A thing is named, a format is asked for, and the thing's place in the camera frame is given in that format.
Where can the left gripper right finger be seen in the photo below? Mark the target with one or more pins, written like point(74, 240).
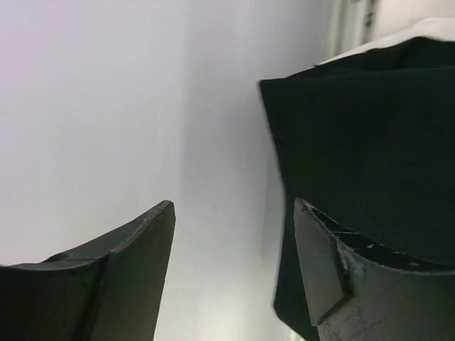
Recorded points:
point(357, 289)

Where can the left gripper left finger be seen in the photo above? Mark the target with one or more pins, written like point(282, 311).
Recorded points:
point(108, 288)

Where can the black t shirt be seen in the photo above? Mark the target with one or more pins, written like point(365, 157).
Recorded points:
point(368, 140)

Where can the left aluminium frame post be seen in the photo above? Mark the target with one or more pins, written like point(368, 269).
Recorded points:
point(349, 24)

